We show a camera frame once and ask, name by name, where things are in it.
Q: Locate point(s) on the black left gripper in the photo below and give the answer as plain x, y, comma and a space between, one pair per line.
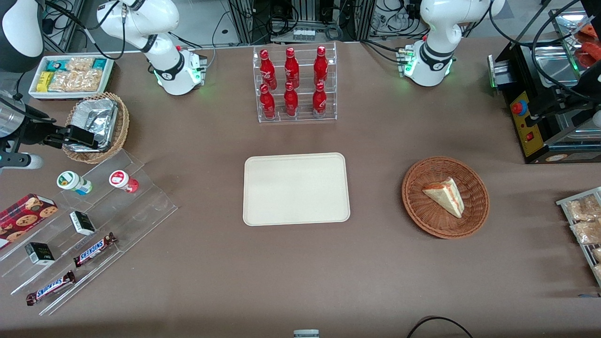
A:
574, 97

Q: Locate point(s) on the aluminium frame rack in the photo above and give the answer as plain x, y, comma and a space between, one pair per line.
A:
242, 21

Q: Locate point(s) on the tray of wrapped snacks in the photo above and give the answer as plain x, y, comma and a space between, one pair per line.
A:
561, 203

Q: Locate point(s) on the small grey metal object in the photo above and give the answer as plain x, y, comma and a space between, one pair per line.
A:
306, 334

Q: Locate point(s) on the red round oven button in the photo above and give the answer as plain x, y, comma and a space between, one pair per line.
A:
519, 108

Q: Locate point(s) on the red rocker switch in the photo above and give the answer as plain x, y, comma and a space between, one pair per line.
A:
530, 137

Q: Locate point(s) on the aluminium foil tray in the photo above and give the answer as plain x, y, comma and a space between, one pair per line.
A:
96, 117

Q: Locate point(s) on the beige plastic tray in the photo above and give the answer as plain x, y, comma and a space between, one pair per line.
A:
296, 188

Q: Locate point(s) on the yellow snack pack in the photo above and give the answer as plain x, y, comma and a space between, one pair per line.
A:
45, 81

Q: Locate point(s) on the red lid gum bottle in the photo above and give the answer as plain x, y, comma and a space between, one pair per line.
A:
119, 179

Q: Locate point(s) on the wrapped sandwich wedge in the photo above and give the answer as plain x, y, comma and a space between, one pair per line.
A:
446, 197

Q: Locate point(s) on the snickers chocolate bar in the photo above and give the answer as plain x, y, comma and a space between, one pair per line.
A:
50, 288
94, 250

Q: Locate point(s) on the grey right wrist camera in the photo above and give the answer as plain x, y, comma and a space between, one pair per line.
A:
28, 163

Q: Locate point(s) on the clear acrylic stepped stand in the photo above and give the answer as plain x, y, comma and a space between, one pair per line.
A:
141, 211

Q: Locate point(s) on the small black box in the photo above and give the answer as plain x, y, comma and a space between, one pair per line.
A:
82, 223
40, 253

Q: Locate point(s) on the blue tape strip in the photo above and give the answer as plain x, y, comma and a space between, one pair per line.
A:
589, 295

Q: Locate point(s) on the teal snack pack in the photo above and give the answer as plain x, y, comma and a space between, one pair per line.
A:
99, 64
56, 65

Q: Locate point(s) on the white snack bin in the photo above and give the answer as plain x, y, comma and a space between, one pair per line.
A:
34, 91

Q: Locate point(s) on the white power strip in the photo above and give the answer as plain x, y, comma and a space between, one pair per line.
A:
304, 34

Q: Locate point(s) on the red cola bottle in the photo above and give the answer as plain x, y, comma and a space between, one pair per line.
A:
268, 105
268, 72
319, 102
292, 70
320, 68
291, 103

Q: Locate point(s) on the clear cracker bag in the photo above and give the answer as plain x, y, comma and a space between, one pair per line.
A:
80, 64
77, 81

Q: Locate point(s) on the clear acrylic bottle rack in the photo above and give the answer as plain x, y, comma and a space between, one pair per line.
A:
303, 119

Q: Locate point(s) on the steel oven pan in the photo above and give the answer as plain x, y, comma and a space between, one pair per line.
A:
558, 70

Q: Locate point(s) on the clear bag of crackers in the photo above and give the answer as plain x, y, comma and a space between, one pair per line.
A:
584, 209
598, 272
589, 232
597, 254

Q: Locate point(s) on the red cookie box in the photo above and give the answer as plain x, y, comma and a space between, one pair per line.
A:
26, 216

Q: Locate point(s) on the round brown wicker basket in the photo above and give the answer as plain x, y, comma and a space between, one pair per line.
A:
422, 211

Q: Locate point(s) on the light woven oval basket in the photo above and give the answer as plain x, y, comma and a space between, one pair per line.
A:
87, 158

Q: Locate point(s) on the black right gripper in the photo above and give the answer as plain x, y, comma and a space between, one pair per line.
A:
34, 133

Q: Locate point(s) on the black food warmer oven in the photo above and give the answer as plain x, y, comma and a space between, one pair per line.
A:
514, 70

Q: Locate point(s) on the red food pack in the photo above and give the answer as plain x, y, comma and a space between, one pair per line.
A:
591, 32
591, 52

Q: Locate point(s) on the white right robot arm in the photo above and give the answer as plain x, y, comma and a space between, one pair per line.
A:
181, 80

